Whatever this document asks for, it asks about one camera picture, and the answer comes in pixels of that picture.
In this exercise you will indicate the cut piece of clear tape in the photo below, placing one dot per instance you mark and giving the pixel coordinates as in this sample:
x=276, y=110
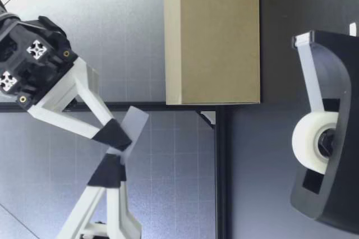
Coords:
x=135, y=121

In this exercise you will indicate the brown cardboard box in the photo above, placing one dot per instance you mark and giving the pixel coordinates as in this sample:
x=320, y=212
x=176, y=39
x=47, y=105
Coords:
x=216, y=37

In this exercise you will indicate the black tape dispenser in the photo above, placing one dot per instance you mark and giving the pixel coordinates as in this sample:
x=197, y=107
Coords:
x=346, y=138

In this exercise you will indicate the black frame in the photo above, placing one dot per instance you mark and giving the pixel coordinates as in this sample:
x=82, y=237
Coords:
x=220, y=166

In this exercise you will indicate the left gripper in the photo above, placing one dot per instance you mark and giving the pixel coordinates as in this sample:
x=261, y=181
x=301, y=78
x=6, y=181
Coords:
x=100, y=232

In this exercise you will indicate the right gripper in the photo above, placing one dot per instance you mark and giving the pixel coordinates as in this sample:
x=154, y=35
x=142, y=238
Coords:
x=33, y=65

